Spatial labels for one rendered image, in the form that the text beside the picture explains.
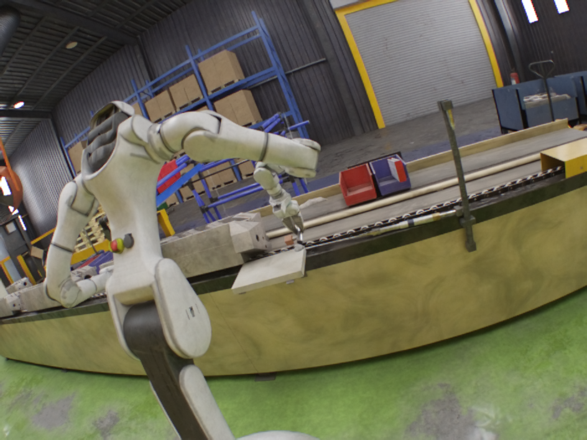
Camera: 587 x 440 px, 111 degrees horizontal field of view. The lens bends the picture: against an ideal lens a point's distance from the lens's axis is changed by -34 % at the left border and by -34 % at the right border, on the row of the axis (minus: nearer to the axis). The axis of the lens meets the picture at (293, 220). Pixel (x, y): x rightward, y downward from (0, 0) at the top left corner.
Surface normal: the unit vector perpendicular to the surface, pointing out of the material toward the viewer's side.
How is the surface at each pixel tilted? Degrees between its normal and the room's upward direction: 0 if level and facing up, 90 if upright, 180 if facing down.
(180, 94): 90
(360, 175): 88
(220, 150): 130
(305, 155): 104
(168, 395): 73
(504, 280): 90
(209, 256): 80
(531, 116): 90
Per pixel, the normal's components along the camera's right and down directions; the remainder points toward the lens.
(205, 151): 0.22, 0.81
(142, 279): -0.30, -0.22
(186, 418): -0.23, 0.08
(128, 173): 0.85, 0.11
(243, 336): -0.15, 0.37
